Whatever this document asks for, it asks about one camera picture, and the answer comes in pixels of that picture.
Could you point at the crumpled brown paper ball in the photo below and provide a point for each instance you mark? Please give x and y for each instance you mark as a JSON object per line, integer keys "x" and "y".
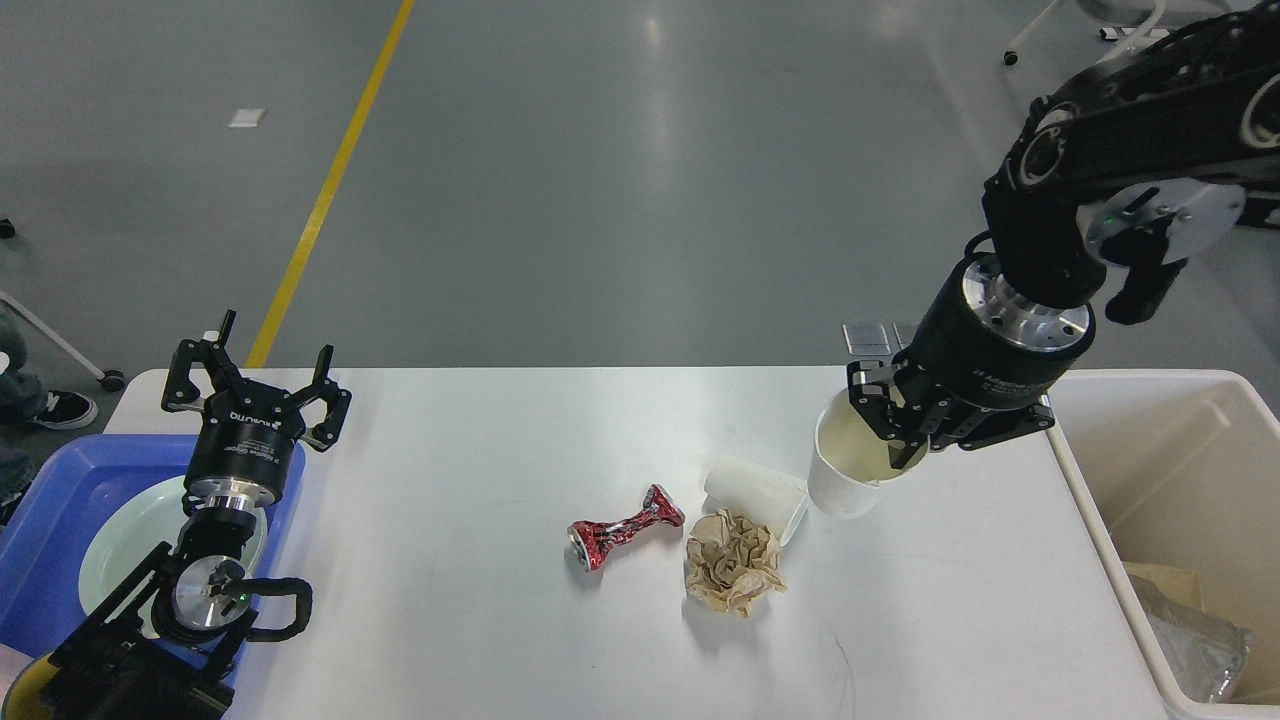
{"x": 732, "y": 562}

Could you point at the blue plastic tray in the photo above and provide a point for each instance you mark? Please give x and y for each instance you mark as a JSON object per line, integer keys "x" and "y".
{"x": 80, "y": 488}

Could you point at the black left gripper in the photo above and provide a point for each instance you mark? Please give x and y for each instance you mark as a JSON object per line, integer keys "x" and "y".
{"x": 245, "y": 450}

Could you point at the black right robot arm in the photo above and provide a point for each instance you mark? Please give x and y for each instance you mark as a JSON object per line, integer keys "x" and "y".
{"x": 1134, "y": 164}

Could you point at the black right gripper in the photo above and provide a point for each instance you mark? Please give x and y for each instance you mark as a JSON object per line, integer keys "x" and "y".
{"x": 983, "y": 357}

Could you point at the lying white paper cup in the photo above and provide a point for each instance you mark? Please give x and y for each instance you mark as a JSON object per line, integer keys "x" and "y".
{"x": 766, "y": 496}

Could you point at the white paper cup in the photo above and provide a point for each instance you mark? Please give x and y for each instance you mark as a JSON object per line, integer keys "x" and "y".
{"x": 766, "y": 496}
{"x": 850, "y": 463}

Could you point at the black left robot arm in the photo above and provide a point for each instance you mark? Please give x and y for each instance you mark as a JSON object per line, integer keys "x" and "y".
{"x": 162, "y": 644}

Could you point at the floor outlet cover right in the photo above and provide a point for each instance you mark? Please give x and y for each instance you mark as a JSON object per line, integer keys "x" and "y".
{"x": 904, "y": 333}

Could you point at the white office chair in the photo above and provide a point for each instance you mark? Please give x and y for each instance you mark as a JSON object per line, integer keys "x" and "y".
{"x": 1131, "y": 26}

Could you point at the floor outlet cover left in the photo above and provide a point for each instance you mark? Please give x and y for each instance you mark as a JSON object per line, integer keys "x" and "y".
{"x": 867, "y": 339}

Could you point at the floor outlet cover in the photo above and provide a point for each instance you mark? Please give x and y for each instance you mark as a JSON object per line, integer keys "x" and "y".
{"x": 904, "y": 333}
{"x": 867, "y": 339}

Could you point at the white floor tag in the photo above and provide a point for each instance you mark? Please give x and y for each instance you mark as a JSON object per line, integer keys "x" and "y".
{"x": 246, "y": 118}

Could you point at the silver foil bag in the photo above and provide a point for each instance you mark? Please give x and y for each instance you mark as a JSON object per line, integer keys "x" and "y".
{"x": 1207, "y": 655}

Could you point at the beige plastic bin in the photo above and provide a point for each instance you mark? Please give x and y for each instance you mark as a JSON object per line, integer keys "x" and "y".
{"x": 1180, "y": 468}

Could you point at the crushed red can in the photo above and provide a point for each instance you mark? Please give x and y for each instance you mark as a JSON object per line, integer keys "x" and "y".
{"x": 593, "y": 541}

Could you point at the green plate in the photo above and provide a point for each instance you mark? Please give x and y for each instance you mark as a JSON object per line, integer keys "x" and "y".
{"x": 152, "y": 516}

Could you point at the brown paper bag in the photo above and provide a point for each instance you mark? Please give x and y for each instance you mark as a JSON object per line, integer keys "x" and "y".
{"x": 1170, "y": 580}

